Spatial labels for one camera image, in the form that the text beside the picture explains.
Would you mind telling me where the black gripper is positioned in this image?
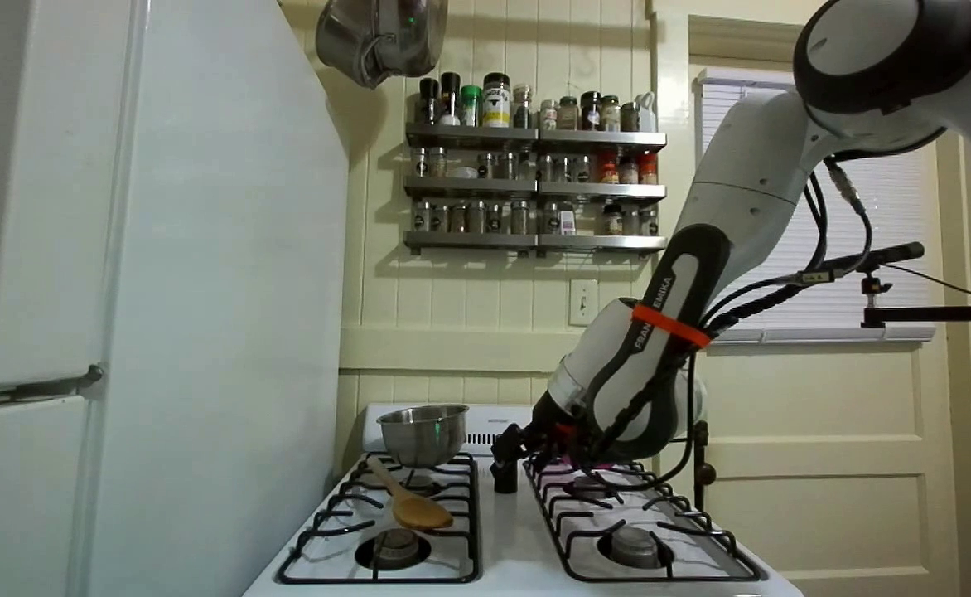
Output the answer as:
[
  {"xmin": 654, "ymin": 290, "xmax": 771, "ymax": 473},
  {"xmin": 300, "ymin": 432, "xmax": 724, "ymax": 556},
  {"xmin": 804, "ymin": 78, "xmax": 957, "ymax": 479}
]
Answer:
[{"xmin": 490, "ymin": 395, "xmax": 603, "ymax": 462}]

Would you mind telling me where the black cylindrical container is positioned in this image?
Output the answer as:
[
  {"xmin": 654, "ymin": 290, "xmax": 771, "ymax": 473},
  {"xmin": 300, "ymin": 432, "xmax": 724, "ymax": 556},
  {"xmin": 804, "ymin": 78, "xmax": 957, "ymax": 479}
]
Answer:
[{"xmin": 490, "ymin": 445, "xmax": 523, "ymax": 499}]

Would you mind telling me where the stainless steel pot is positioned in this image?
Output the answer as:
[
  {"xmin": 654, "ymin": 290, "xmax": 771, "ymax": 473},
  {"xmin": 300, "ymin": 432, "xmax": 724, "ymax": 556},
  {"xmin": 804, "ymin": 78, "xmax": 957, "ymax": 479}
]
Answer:
[{"xmin": 375, "ymin": 402, "xmax": 470, "ymax": 467}]

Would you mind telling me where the white gas stove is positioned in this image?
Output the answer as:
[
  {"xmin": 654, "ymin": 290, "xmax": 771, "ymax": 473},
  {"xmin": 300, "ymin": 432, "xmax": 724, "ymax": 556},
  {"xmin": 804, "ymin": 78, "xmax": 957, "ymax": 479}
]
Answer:
[{"xmin": 240, "ymin": 402, "xmax": 804, "ymax": 597}]

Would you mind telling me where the wooden spoon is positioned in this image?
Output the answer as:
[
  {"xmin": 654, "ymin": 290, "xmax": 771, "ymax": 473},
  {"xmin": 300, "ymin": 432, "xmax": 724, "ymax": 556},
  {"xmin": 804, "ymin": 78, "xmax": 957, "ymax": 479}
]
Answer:
[{"xmin": 365, "ymin": 453, "xmax": 457, "ymax": 530}]

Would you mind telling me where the black burner grate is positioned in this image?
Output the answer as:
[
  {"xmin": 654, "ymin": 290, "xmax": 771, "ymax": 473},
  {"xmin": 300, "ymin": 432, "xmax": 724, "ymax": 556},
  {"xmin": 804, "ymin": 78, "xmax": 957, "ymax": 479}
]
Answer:
[
  {"xmin": 271, "ymin": 448, "xmax": 482, "ymax": 586},
  {"xmin": 520, "ymin": 450, "xmax": 766, "ymax": 586}
]

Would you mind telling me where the white refrigerator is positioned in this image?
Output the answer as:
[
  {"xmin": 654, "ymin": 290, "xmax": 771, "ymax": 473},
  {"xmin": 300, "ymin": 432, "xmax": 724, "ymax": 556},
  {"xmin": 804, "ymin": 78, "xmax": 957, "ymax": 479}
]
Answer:
[{"xmin": 0, "ymin": 0, "xmax": 351, "ymax": 597}]

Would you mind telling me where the cream panel door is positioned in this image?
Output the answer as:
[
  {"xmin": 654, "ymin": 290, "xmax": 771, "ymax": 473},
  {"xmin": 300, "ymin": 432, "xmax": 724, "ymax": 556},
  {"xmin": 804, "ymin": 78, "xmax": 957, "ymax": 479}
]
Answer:
[{"xmin": 685, "ymin": 15, "xmax": 971, "ymax": 597}]

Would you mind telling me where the large yellow-label jar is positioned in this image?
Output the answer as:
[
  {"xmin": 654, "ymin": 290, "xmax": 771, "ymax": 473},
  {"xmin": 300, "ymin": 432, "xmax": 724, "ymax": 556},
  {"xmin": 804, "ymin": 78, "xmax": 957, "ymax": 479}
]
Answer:
[{"xmin": 476, "ymin": 71, "xmax": 516, "ymax": 132}]

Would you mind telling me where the green-capped spice jar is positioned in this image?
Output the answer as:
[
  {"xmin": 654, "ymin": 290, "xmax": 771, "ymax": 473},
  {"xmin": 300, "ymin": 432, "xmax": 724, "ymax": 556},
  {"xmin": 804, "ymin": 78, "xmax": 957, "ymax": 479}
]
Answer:
[{"xmin": 457, "ymin": 83, "xmax": 482, "ymax": 130}]

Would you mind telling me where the dark spice bottle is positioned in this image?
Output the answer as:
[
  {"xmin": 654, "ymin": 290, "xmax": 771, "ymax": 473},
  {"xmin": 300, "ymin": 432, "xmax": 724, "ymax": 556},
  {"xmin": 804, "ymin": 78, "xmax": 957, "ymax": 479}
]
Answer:
[{"xmin": 577, "ymin": 89, "xmax": 606, "ymax": 132}]

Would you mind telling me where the white bottle black cap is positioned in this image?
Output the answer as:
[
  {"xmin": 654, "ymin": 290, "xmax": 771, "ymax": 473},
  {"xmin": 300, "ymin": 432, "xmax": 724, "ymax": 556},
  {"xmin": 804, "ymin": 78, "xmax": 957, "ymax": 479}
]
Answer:
[{"xmin": 438, "ymin": 71, "xmax": 464, "ymax": 130}]

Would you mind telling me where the dark-lidded spice jar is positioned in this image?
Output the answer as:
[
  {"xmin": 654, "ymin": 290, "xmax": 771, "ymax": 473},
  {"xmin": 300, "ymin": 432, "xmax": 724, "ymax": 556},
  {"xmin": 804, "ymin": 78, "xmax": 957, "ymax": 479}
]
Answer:
[{"xmin": 417, "ymin": 78, "xmax": 440, "ymax": 130}]

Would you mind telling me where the gray hanging kitchen utensil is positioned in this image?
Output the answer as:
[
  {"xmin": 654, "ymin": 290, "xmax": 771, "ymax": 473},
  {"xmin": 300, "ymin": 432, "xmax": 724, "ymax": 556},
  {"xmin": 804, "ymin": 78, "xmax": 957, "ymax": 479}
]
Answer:
[{"xmin": 312, "ymin": 0, "xmax": 451, "ymax": 93}]

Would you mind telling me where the white window blind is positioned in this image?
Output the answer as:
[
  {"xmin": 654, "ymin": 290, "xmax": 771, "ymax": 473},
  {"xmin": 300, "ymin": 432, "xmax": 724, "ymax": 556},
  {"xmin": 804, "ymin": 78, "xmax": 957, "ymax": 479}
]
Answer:
[{"xmin": 692, "ymin": 71, "xmax": 941, "ymax": 348}]

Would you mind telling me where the white wall switch plate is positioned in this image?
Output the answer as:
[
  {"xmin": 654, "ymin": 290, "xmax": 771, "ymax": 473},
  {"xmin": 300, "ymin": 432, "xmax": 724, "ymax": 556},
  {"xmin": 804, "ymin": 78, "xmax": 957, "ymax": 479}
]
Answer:
[{"xmin": 565, "ymin": 277, "xmax": 598, "ymax": 331}]

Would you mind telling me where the black door handle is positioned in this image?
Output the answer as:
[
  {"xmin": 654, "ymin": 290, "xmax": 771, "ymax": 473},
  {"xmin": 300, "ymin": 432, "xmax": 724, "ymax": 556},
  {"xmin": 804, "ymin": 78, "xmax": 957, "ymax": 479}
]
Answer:
[{"xmin": 688, "ymin": 426, "xmax": 720, "ymax": 513}]

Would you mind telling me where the orange strap on wrist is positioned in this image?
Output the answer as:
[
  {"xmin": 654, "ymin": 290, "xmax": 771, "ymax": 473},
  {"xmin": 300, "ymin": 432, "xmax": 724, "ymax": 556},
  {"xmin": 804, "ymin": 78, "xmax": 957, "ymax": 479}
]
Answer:
[{"xmin": 630, "ymin": 302, "xmax": 717, "ymax": 353}]

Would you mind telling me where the gray wall spice rack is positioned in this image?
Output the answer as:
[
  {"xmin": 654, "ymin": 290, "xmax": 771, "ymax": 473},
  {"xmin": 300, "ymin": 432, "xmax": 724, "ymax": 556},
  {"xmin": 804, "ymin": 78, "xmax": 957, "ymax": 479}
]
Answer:
[{"xmin": 400, "ymin": 116, "xmax": 670, "ymax": 259}]

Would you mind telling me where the black stereo camera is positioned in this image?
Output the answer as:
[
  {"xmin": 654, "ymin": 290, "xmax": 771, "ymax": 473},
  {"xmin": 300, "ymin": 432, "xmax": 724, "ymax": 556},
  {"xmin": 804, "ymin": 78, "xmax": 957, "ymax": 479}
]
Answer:
[{"xmin": 815, "ymin": 238, "xmax": 929, "ymax": 280}]

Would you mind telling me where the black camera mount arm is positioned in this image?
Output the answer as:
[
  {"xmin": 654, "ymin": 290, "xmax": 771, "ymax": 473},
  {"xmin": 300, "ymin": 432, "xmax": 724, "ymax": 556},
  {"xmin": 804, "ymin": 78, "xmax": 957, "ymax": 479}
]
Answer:
[{"xmin": 859, "ymin": 271, "xmax": 971, "ymax": 331}]

